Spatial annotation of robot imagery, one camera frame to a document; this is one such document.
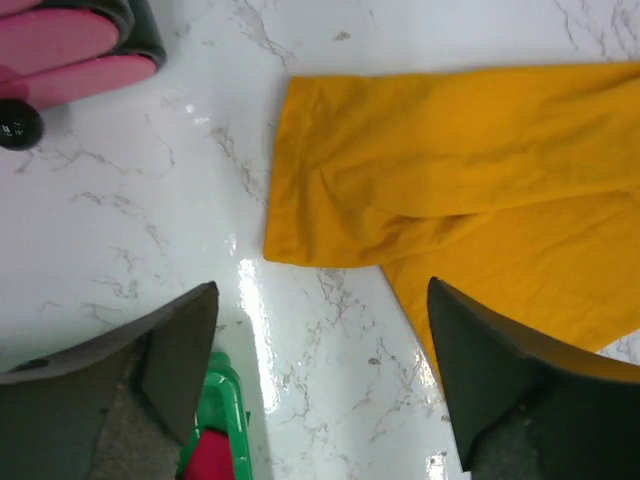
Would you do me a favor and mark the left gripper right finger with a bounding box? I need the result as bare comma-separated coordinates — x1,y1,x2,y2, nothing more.
427,278,639,479

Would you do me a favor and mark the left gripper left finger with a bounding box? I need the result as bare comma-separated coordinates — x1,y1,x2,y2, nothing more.
1,282,219,479

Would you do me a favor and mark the yellow t shirt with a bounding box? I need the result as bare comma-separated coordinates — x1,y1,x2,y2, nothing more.
263,62,639,355

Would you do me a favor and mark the green plastic bin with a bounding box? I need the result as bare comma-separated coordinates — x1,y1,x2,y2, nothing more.
176,352,253,480

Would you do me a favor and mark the magenta t shirt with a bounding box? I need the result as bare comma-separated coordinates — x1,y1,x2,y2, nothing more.
182,430,235,480

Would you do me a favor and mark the black pink drawer organizer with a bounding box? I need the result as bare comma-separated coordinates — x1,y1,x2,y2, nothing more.
1,1,167,151

